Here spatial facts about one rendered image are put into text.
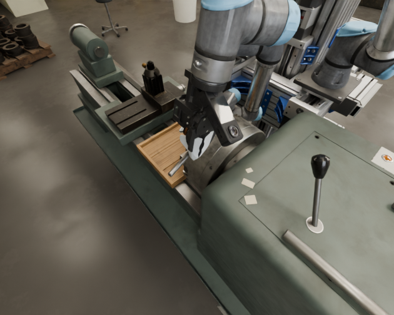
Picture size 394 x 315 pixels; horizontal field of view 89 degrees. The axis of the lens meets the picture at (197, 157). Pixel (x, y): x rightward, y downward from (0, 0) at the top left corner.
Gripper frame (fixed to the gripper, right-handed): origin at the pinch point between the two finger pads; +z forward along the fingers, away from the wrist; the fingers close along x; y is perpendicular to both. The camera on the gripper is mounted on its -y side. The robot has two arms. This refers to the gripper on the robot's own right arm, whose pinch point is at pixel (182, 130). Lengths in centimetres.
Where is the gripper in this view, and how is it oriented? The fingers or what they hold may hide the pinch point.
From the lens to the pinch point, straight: 86.4
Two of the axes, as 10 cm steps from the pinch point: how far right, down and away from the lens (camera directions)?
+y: -6.6, -6.1, 4.4
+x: 0.0, -5.9, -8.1
